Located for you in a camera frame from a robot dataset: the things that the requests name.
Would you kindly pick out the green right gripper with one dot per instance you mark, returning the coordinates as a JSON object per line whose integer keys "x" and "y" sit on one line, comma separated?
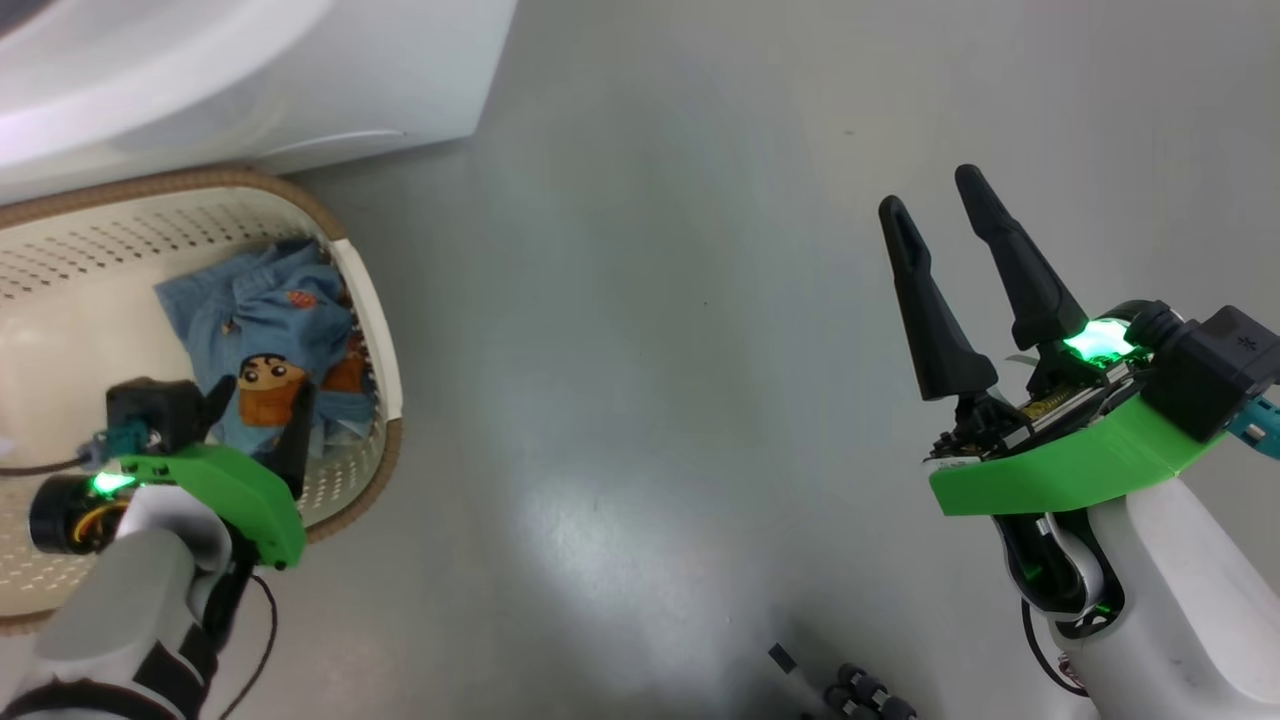
{"x": 1060, "y": 470}

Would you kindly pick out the cream laundry basket brown rim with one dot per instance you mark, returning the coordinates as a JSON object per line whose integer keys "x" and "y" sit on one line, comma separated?
{"x": 80, "y": 330}

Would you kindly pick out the teal camera connector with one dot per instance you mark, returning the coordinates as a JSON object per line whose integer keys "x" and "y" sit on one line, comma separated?
{"x": 115, "y": 448}
{"x": 1258, "y": 422}

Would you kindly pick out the teal left camera connector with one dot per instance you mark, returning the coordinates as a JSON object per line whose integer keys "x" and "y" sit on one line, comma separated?
{"x": 115, "y": 448}

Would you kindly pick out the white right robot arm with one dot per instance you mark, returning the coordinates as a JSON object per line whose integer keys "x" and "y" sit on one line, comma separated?
{"x": 1180, "y": 610}

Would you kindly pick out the teal right camera connector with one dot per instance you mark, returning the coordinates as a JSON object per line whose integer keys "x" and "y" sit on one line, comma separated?
{"x": 1258, "y": 422}

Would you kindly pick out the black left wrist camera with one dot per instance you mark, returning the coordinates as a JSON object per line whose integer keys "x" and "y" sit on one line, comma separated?
{"x": 155, "y": 410}

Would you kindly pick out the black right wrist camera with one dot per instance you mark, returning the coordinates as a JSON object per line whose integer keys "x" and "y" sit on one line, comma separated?
{"x": 1215, "y": 370}

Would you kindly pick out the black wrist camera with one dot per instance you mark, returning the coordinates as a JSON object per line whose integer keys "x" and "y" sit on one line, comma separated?
{"x": 155, "y": 410}
{"x": 1215, "y": 370}

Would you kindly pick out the round white filter cover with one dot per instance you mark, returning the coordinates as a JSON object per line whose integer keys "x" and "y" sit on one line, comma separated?
{"x": 340, "y": 142}

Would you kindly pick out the blue cartoon print garment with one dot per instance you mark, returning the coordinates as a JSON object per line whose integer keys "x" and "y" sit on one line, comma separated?
{"x": 260, "y": 310}

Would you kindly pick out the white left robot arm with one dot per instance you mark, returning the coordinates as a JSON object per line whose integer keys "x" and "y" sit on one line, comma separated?
{"x": 110, "y": 620}

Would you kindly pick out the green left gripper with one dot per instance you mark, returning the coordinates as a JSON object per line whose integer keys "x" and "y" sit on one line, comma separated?
{"x": 240, "y": 490}

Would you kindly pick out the black robot base rollers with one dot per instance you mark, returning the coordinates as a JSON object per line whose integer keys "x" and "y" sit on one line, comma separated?
{"x": 865, "y": 692}

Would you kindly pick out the white washing machine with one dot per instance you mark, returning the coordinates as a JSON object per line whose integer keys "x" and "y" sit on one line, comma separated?
{"x": 300, "y": 80}

